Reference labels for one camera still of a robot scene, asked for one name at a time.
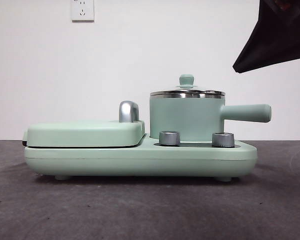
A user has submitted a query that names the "glass lid with green knob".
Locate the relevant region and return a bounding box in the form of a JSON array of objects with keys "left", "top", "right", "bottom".
[{"left": 149, "top": 73, "right": 226, "bottom": 97}]

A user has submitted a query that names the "mint green steamer pot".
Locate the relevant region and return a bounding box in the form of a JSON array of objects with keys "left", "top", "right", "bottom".
[{"left": 148, "top": 92, "right": 272, "bottom": 142}]

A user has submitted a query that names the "silver control knob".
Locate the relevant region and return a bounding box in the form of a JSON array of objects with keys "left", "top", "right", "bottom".
[
  {"left": 158, "top": 130, "right": 181, "bottom": 146},
  {"left": 211, "top": 131, "right": 235, "bottom": 148}
]

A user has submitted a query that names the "mint green breakfast machine base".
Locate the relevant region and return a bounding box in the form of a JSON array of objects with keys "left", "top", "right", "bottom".
[{"left": 23, "top": 133, "right": 258, "bottom": 181}]

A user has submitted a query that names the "mint green griddle cover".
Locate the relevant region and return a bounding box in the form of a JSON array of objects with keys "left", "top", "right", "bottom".
[{"left": 22, "top": 119, "right": 146, "bottom": 148}]

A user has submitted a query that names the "chrome cover handle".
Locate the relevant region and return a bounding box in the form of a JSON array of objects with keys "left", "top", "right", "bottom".
[{"left": 118, "top": 100, "right": 141, "bottom": 123}]

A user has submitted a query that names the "white wall socket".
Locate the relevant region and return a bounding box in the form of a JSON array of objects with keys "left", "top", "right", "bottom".
[{"left": 71, "top": 0, "right": 95, "bottom": 23}]

